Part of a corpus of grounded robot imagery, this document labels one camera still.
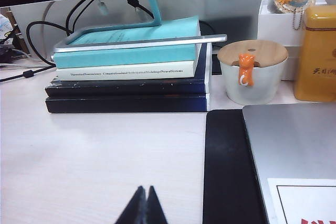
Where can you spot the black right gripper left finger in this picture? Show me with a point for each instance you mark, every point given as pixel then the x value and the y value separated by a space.
pixel 135 211

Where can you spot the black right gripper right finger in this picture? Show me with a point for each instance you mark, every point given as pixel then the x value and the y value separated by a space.
pixel 156 211

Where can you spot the wooden cup lid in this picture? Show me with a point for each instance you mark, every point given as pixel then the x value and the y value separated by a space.
pixel 262 53

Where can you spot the black mouse pad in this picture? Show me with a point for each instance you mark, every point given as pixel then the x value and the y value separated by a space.
pixel 228 169

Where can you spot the white laptop sticker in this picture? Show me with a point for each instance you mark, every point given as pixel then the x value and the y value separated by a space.
pixel 271 190

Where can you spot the white book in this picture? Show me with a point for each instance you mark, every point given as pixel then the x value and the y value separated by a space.
pixel 183 70

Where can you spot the silver laptop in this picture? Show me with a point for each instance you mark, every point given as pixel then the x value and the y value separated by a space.
pixel 288 142

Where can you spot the teal book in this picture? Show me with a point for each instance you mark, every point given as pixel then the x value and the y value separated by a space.
pixel 118 57

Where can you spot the white ceramic cup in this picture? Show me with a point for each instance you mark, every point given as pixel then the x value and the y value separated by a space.
pixel 262 85

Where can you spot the teal and silver monitor stand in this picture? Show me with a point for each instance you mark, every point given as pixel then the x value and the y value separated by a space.
pixel 131 44

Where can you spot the yellow tea tin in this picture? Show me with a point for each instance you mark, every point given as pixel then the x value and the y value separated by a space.
pixel 315 64

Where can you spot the white cardboard box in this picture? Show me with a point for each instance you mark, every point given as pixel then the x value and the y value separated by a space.
pixel 275 30

